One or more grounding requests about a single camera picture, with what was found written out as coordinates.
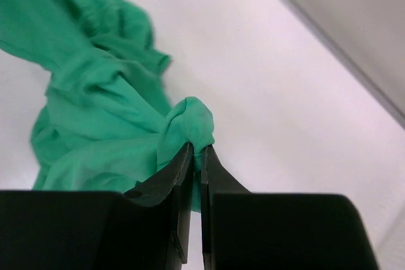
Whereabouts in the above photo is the aluminium table edge rail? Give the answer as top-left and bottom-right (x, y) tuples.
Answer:
(283, 0), (404, 124)

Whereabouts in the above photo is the green tank top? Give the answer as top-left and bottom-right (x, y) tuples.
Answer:
(1, 0), (215, 211)

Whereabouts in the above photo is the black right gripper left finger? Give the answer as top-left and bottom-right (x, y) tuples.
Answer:
(1, 144), (193, 269)

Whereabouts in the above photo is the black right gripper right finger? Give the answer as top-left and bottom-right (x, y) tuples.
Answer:
(201, 147), (378, 269)

